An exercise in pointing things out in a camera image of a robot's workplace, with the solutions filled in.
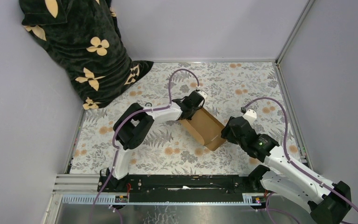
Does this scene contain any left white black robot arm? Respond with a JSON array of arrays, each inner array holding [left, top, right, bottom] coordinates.
[[107, 90, 207, 192]]

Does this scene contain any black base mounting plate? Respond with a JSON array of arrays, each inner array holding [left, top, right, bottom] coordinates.
[[97, 170, 270, 203]]

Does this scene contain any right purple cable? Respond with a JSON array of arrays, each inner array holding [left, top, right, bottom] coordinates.
[[241, 97, 358, 224]]

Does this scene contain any purple cable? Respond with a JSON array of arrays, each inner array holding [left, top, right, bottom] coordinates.
[[241, 97, 358, 224], [88, 68, 200, 224]]

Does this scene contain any aluminium frame rail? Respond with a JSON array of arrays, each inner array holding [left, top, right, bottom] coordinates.
[[41, 174, 340, 224]]

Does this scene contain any black floral plush blanket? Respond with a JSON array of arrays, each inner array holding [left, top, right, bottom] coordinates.
[[19, 0, 153, 110]]

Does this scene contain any brown cardboard paper box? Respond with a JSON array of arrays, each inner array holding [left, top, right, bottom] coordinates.
[[180, 108, 226, 151]]

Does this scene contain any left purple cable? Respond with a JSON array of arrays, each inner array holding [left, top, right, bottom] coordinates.
[[88, 68, 200, 224]]

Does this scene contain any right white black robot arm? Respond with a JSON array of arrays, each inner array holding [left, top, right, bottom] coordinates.
[[221, 116, 352, 224]]

